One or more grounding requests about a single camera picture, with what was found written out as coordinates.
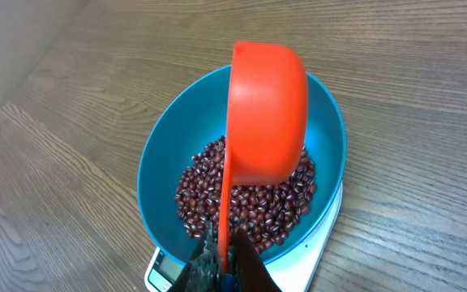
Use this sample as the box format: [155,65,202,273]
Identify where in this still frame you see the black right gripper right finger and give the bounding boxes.
[232,223,281,292]

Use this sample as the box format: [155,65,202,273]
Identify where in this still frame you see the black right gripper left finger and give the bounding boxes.
[169,222,221,292]

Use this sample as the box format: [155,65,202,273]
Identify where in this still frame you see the red scoop blue handle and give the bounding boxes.
[217,41,308,272]

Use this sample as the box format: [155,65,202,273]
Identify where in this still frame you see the white digital kitchen scale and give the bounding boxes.
[144,185,343,292]

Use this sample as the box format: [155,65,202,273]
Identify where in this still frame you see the red beans in bowl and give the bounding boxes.
[174,136,317,253]

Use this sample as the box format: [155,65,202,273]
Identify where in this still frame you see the teal blue bowl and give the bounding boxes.
[137,66,347,264]

